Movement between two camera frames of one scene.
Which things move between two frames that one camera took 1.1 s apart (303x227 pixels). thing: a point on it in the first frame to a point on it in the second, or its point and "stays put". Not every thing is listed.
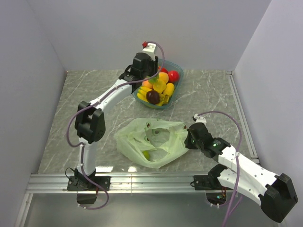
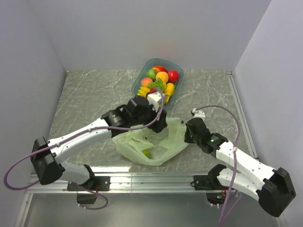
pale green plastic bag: x=151 y=143 stays put
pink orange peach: x=146 y=83 stays put
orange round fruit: x=163 y=76 stays put
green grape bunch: x=154 y=80 to x=158 y=83
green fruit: x=147 y=154 stays put
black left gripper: x=155 y=65 to x=161 y=123
